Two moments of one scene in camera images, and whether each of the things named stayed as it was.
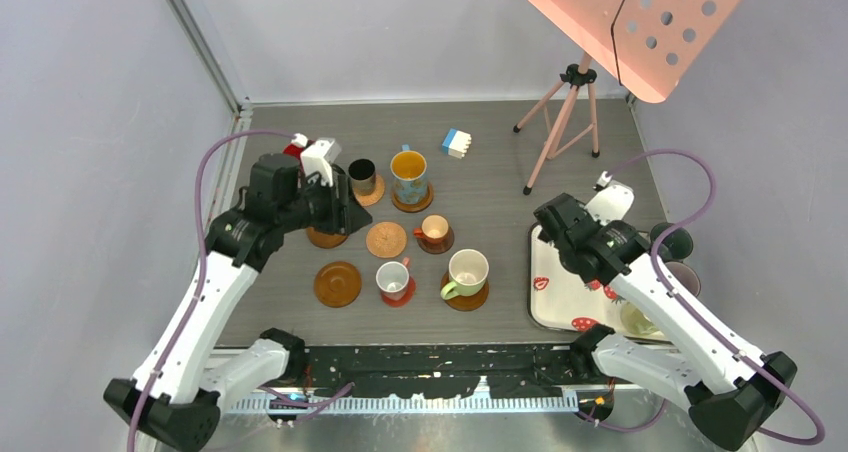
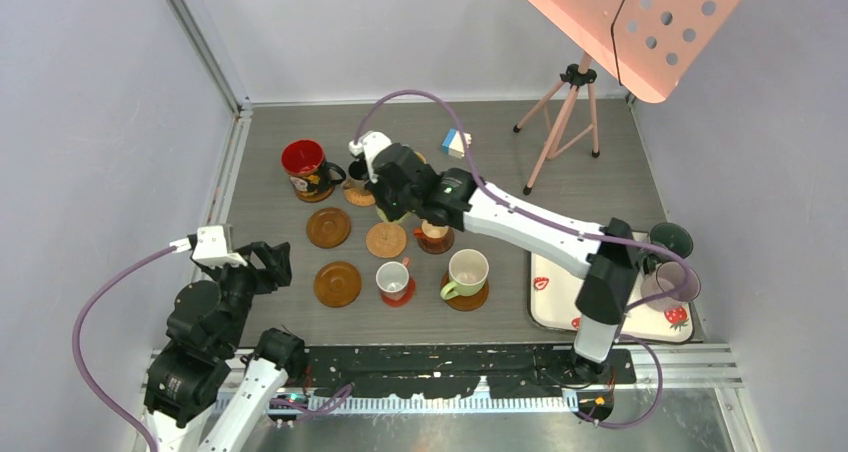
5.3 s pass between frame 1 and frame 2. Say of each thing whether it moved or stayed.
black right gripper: moved
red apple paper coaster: stayed
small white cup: stayed
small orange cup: stayed
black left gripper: moved
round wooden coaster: stayed
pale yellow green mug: moved
